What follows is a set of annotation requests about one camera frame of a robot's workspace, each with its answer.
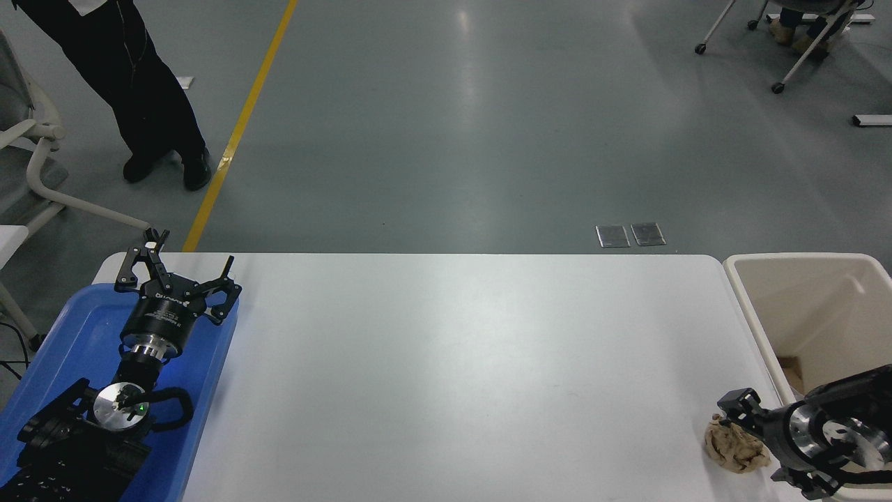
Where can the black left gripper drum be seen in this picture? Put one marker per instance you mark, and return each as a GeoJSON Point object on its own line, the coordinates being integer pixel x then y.
{"type": "Point", "coordinates": [164, 317]}

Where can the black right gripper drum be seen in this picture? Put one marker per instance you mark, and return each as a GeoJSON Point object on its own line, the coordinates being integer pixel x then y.
{"type": "Point", "coordinates": [779, 436]}

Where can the tan paper ball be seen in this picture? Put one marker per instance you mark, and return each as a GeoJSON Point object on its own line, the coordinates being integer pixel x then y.
{"type": "Point", "coordinates": [732, 447]}

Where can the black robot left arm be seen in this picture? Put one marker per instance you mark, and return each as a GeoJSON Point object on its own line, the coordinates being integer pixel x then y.
{"type": "Point", "coordinates": [56, 453]}

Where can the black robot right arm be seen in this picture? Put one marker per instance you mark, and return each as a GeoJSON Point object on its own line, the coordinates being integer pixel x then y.
{"type": "Point", "coordinates": [857, 383]}

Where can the blue plastic tray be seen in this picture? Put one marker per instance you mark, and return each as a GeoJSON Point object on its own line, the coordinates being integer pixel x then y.
{"type": "Point", "coordinates": [202, 362]}

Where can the large pale plastic bin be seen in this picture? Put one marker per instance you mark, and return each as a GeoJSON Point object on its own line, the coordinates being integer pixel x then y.
{"type": "Point", "coordinates": [780, 293]}

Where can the grey white office chair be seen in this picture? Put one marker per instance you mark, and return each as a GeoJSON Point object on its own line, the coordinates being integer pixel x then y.
{"type": "Point", "coordinates": [28, 167]}

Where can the standing person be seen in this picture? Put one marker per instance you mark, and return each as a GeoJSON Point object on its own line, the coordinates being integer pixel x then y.
{"type": "Point", "coordinates": [143, 97]}

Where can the metal floor plate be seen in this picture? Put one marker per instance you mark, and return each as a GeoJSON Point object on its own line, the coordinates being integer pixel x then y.
{"type": "Point", "coordinates": [648, 234]}
{"type": "Point", "coordinates": [613, 236]}

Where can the white floor bar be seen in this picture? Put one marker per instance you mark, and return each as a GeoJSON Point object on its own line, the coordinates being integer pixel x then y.
{"type": "Point", "coordinates": [874, 120]}
{"type": "Point", "coordinates": [865, 19]}

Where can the white wheeled chair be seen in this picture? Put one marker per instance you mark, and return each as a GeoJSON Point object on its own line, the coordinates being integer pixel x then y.
{"type": "Point", "coordinates": [801, 64]}

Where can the seated person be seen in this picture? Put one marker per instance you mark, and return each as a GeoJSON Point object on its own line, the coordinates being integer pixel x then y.
{"type": "Point", "coordinates": [801, 38]}

